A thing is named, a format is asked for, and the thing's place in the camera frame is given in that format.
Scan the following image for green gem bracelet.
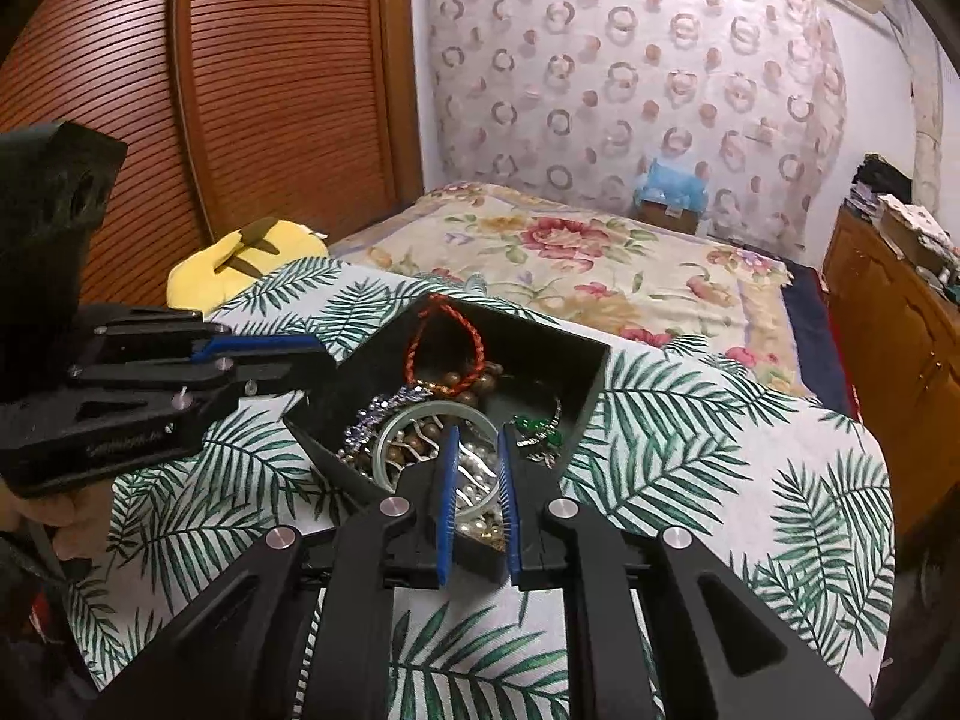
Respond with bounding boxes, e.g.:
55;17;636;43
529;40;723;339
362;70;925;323
510;397;563;466

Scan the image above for red braided bracelet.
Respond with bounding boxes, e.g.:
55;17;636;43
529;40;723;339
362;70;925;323
405;296;488;395

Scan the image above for rhinestone hair clip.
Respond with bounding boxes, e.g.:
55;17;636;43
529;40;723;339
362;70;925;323
343;382;428;452

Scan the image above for wooden slatted wardrobe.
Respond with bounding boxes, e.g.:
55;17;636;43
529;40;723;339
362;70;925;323
0;0;425;308

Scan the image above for wrapped vertical pipe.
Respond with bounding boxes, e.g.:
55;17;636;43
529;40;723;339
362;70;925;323
904;37;946;220

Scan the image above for leaf print cloth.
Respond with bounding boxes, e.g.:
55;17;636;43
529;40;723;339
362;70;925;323
64;259;897;720

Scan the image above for person's left hand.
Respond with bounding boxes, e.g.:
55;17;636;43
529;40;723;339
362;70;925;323
0;480;115;563

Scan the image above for brown cardboard box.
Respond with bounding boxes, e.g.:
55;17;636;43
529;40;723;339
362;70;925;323
636;199;702;235

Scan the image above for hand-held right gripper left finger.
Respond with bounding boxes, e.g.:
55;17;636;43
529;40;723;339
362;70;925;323
86;424;462;720

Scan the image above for pearl necklace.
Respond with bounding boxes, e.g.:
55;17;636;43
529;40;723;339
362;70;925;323
337;435;512;550

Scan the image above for wooden dresser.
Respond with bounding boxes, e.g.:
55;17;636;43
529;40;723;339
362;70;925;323
821;206;960;533

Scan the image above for blue plastic bag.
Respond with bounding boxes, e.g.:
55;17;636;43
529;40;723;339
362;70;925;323
636;157;712;211

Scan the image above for pale green jade bangle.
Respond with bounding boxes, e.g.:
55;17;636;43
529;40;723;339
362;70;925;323
373;401;503;518

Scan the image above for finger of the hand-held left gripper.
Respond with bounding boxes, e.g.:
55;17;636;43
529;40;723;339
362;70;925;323
86;307;325;367
67;351;340;406

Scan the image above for black jewelry box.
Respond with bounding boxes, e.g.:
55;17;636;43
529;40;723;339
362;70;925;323
283;294;610;586

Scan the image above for circle patterned curtain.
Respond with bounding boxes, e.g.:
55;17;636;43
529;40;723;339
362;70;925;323
424;0;848;260

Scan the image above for pile of folded clothes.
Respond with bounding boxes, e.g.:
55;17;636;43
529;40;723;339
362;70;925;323
844;154;912;222

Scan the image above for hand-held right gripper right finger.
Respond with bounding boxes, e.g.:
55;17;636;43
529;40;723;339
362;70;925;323
496;424;875;720

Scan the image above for yellow plush toy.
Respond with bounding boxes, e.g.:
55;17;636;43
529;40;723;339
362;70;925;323
166;216;331;312

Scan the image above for floral blanket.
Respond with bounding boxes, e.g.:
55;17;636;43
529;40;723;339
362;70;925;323
330;181;815;398

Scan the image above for person's left forearm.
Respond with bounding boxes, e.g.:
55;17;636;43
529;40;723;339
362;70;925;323
0;536;102;720

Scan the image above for brown wooden bead bracelet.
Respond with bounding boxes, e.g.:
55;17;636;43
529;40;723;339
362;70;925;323
409;360;507;412

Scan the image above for navy blanket with red trim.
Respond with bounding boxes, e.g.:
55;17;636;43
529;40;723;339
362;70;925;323
780;262;860;421

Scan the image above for box with floral cloth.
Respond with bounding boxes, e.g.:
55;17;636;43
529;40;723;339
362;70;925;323
874;195;960;275

